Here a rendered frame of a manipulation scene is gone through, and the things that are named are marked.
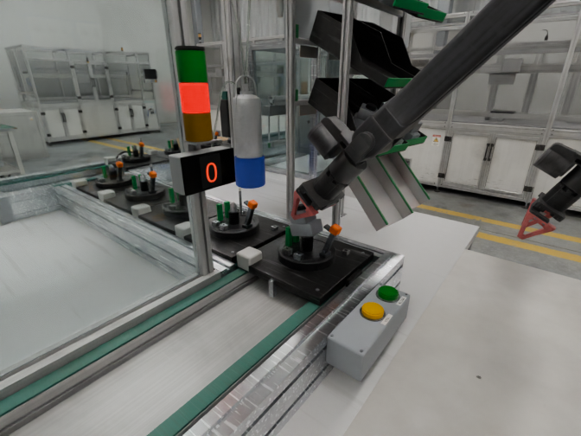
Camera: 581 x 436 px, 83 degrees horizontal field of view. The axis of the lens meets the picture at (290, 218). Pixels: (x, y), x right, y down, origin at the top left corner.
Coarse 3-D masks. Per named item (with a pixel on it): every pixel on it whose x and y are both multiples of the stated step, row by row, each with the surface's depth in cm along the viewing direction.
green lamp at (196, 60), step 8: (176, 56) 55; (184, 56) 54; (192, 56) 54; (200, 56) 55; (176, 64) 56; (184, 64) 55; (192, 64) 55; (200, 64) 55; (184, 72) 55; (192, 72) 55; (200, 72) 56; (184, 80) 56; (192, 80) 56; (200, 80) 56
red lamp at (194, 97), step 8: (184, 88) 56; (192, 88) 56; (200, 88) 56; (184, 96) 57; (192, 96) 56; (200, 96) 57; (208, 96) 59; (184, 104) 57; (192, 104) 57; (200, 104) 57; (208, 104) 59; (192, 112) 58; (200, 112) 58
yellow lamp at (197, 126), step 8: (184, 112) 59; (208, 112) 59; (184, 120) 59; (192, 120) 58; (200, 120) 58; (208, 120) 60; (184, 128) 60; (192, 128) 59; (200, 128) 59; (208, 128) 60; (192, 136) 59; (200, 136) 59; (208, 136) 60
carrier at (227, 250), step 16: (240, 192) 96; (240, 208) 98; (224, 224) 89; (240, 224) 92; (256, 224) 92; (272, 224) 97; (224, 240) 87; (240, 240) 87; (256, 240) 87; (272, 240) 90; (224, 256) 81
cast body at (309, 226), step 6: (300, 204) 77; (300, 210) 75; (312, 216) 76; (294, 222) 76; (300, 222) 75; (306, 222) 74; (312, 222) 74; (318, 222) 75; (294, 228) 77; (300, 228) 75; (306, 228) 74; (312, 228) 74; (318, 228) 75; (294, 234) 77; (300, 234) 76; (306, 234) 75; (312, 234) 74
